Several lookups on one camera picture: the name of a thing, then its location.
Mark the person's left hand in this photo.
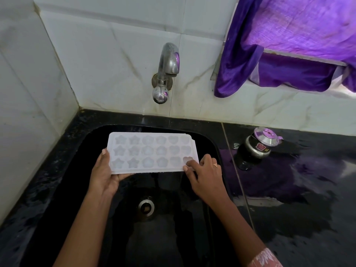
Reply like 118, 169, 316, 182
88, 148, 135, 199

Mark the person's right hand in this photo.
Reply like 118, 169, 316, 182
182, 154, 231, 208

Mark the white ice tray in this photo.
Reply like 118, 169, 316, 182
107, 132, 200, 175

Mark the small steel pot with lid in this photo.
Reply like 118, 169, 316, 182
244, 126, 284, 159

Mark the chrome wall tap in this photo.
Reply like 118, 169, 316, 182
151, 42, 181, 105

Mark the person's left forearm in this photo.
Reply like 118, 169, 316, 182
53, 190, 113, 267

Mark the person's right forearm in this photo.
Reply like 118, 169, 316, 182
215, 196, 267, 264

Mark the steel sink drain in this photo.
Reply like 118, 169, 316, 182
136, 197, 156, 220

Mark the black sink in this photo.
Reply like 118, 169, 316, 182
19, 124, 231, 267

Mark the pink floral sleeve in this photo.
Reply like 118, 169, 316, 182
247, 248, 284, 267

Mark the purple curtain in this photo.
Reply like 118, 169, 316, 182
214, 0, 356, 99

